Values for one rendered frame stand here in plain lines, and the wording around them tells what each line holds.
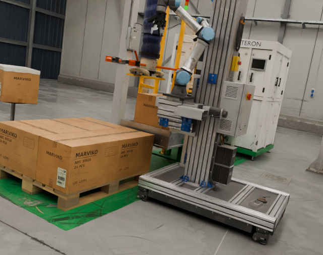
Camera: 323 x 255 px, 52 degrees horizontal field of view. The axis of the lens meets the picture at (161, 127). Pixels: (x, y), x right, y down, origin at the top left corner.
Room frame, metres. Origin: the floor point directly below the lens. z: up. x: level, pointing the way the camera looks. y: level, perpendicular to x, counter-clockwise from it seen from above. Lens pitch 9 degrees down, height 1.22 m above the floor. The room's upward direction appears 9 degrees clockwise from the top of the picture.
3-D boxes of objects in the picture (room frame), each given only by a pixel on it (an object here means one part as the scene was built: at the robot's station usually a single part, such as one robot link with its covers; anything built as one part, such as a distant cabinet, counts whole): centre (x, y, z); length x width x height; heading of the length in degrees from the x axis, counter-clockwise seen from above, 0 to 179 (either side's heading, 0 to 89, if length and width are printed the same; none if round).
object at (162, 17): (2.92, 0.15, 1.66); 0.09 x 0.08 x 0.12; 63
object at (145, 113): (4.00, 0.01, 0.75); 0.60 x 0.40 x 0.40; 149
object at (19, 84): (4.08, 1.88, 0.82); 0.60 x 0.40 x 0.40; 39
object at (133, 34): (4.83, 0.59, 1.62); 0.20 x 0.05 x 0.30; 149
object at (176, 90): (3.07, -0.12, 1.09); 0.15 x 0.15 x 0.10
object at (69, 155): (3.29, 0.79, 0.34); 1.20 x 1.00 x 0.40; 149
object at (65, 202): (3.29, 0.79, 0.07); 1.20 x 1.00 x 0.14; 149
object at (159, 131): (3.72, 0.19, 0.58); 0.70 x 0.03 x 0.06; 59
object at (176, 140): (4.56, -0.69, 0.50); 2.31 x 0.05 x 0.19; 149
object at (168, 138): (3.72, 0.19, 0.48); 0.70 x 0.03 x 0.15; 59
